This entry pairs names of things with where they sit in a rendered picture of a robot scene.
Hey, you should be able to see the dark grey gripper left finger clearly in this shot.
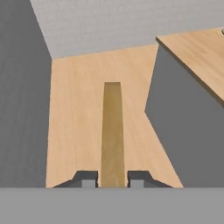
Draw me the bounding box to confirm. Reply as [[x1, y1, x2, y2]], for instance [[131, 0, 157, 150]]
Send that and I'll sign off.
[[52, 170, 99, 188]]

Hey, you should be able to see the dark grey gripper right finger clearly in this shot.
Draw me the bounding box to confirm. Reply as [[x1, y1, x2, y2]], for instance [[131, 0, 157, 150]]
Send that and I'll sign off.
[[127, 170, 173, 188]]

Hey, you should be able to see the grey kitchen cabinet run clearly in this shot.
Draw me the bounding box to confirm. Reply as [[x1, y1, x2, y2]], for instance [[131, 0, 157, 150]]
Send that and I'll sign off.
[[0, 0, 53, 188]]

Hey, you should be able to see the golden brown bread slice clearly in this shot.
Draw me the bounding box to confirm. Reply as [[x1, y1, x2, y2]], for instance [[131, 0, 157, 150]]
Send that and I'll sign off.
[[100, 81, 127, 188]]

